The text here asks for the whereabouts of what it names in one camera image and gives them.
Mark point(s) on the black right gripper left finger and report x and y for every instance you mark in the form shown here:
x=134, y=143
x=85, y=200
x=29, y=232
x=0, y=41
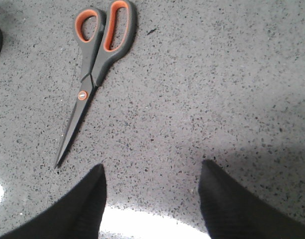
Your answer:
x=77, y=215

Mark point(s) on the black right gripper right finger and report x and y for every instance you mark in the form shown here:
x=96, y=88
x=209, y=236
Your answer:
x=232, y=212

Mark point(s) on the grey orange scissors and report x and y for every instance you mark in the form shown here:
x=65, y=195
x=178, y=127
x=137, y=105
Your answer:
x=97, y=58

